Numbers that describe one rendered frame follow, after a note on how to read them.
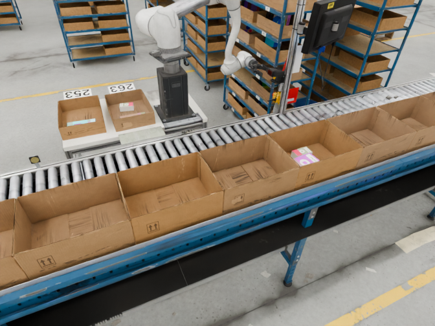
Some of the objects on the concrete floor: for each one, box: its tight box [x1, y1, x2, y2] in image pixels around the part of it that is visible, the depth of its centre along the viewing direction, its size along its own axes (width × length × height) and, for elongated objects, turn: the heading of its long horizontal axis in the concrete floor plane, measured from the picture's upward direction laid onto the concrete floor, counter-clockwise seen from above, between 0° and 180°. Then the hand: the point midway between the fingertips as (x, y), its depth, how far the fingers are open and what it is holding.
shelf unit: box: [183, 0, 242, 91], centre depth 399 cm, size 98×49×196 cm, turn 20°
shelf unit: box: [223, 0, 320, 120], centre depth 298 cm, size 98×49×196 cm, turn 23°
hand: (265, 72), depth 245 cm, fingers open, 8 cm apart
